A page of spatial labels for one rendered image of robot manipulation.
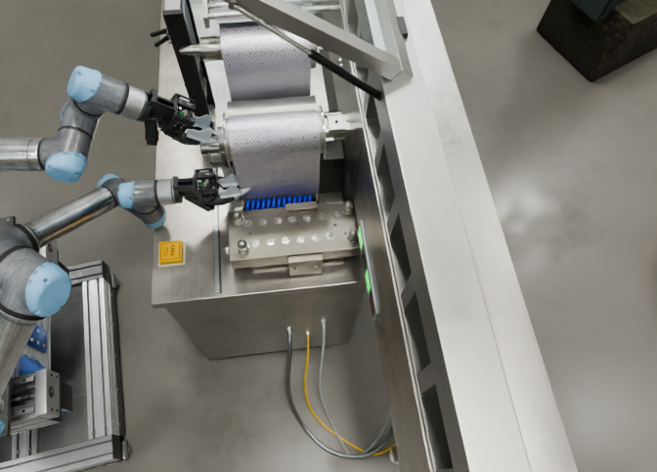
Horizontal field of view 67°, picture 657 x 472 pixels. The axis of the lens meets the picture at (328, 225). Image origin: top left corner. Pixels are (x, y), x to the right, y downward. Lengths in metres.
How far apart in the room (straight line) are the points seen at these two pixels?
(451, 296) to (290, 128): 0.72
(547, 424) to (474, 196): 0.46
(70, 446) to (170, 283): 0.93
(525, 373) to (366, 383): 1.46
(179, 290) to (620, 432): 2.03
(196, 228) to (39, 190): 1.56
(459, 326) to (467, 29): 3.09
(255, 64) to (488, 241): 0.78
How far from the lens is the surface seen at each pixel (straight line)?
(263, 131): 1.33
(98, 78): 1.24
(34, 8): 4.08
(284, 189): 1.50
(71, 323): 2.46
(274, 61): 1.43
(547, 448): 1.01
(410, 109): 0.94
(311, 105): 1.48
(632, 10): 3.48
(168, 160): 1.83
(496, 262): 1.06
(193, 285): 1.59
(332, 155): 1.53
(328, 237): 1.48
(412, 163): 0.87
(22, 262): 1.38
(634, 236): 3.14
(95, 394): 2.32
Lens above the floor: 2.36
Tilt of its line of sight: 63 degrees down
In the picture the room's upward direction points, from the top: 4 degrees clockwise
